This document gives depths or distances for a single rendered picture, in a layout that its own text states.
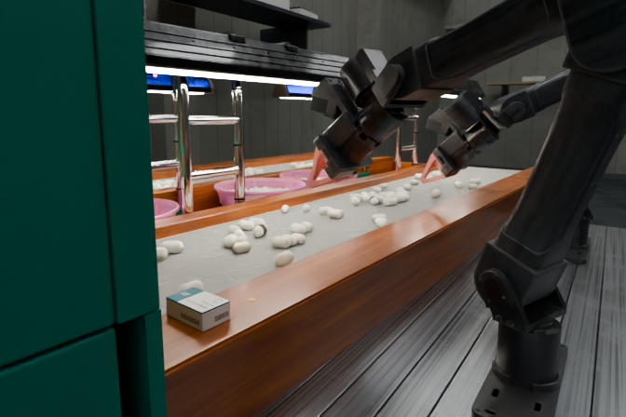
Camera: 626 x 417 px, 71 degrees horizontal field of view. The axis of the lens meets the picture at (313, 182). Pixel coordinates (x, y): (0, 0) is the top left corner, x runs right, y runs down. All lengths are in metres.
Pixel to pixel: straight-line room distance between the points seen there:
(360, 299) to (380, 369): 0.09
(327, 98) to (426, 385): 0.42
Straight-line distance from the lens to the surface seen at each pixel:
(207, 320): 0.45
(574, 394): 0.60
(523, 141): 8.22
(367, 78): 0.66
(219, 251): 0.77
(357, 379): 0.56
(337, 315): 0.57
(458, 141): 1.02
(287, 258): 0.68
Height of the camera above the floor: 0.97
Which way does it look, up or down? 9 degrees down
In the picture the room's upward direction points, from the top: straight up
